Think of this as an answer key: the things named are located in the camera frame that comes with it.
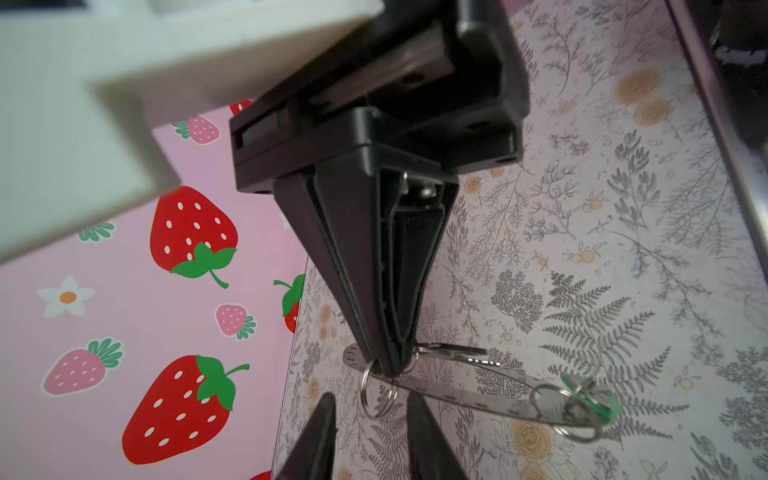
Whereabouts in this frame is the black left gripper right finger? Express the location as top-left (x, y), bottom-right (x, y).
top-left (406, 392), bottom-right (468, 480)

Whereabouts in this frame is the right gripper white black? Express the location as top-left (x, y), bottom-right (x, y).
top-left (230, 1), bottom-right (530, 375)

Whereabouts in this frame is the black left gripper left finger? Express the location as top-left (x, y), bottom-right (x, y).
top-left (274, 392), bottom-right (337, 480)

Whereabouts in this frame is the large perforated metal keyring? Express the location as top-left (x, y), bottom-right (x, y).
top-left (342, 343), bottom-right (605, 437)

